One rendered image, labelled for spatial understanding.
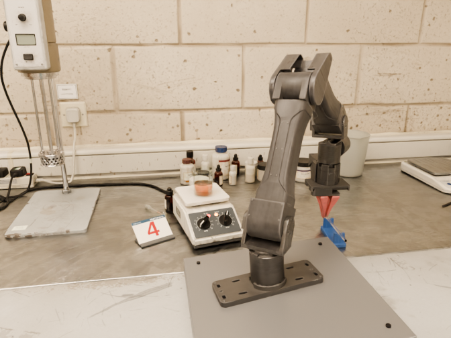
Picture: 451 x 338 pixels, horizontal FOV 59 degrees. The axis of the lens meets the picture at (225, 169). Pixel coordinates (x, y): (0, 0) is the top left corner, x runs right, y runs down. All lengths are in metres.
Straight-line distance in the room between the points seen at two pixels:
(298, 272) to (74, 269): 0.48
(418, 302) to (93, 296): 0.62
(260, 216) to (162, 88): 0.83
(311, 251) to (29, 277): 0.59
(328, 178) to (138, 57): 0.76
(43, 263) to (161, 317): 0.34
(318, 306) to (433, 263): 0.38
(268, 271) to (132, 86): 0.91
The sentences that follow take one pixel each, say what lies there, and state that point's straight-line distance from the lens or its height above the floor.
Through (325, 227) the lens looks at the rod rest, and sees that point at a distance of 1.07.
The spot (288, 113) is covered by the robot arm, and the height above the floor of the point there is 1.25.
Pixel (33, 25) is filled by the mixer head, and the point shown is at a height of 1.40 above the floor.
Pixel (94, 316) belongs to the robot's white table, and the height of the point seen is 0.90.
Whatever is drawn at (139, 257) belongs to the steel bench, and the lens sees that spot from 0.95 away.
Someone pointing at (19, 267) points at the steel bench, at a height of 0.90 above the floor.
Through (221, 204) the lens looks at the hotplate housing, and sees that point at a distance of 1.02.
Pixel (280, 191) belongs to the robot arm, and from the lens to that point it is 0.71.
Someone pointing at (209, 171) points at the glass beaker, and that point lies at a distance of 1.00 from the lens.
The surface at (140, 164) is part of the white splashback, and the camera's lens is 1.45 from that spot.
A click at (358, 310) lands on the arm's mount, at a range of 0.73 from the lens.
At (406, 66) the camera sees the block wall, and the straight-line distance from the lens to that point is 1.71.
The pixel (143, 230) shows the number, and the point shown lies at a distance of 1.01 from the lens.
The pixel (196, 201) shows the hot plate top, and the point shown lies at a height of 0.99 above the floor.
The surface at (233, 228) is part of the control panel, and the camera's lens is 0.98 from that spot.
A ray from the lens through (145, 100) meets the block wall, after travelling 1.44.
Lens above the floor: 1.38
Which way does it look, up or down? 19 degrees down
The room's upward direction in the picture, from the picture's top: straight up
